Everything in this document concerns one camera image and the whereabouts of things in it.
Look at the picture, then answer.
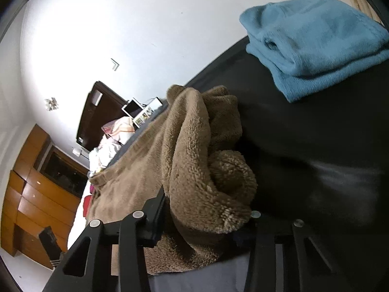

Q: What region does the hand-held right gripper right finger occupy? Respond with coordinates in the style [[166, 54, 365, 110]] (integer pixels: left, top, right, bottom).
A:
[[240, 210, 344, 292]]

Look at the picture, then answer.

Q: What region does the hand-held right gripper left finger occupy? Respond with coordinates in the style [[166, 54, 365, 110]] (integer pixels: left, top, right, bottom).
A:
[[43, 185, 168, 292]]

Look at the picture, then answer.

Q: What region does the brown fleece sweater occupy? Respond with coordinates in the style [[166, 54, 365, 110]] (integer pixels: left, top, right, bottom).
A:
[[89, 84, 259, 276]]

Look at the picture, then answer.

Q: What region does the grey cloth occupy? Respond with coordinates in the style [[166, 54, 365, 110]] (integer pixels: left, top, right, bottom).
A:
[[149, 246, 253, 292]]

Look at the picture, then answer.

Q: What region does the white floral cloth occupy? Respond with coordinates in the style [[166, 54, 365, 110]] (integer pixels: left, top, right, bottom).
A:
[[89, 138, 122, 171]]

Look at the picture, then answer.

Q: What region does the pink striped pillow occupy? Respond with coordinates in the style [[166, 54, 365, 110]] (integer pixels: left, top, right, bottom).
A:
[[101, 117, 135, 142]]

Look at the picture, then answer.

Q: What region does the black bed sheet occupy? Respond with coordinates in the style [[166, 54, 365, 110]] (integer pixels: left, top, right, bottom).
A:
[[100, 35, 389, 292]]

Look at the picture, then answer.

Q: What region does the white framed tablet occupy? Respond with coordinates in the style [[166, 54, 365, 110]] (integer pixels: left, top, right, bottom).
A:
[[122, 98, 143, 119]]

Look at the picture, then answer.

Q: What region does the orange wooden wardrobe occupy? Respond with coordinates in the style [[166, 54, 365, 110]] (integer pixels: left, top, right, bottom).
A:
[[0, 124, 92, 270]]

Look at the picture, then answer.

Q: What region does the dark wooden headboard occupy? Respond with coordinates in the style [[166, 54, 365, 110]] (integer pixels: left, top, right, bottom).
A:
[[76, 81, 134, 151]]

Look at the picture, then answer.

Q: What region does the blue fleece garment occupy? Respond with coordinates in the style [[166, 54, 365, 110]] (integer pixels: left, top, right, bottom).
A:
[[239, 0, 389, 103]]

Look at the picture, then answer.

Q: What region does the beige curtain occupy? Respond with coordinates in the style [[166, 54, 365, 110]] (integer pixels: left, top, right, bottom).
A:
[[342, 0, 385, 25]]

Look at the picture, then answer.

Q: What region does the photo collage frame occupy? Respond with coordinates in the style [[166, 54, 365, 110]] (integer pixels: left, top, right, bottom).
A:
[[133, 97, 165, 128]]

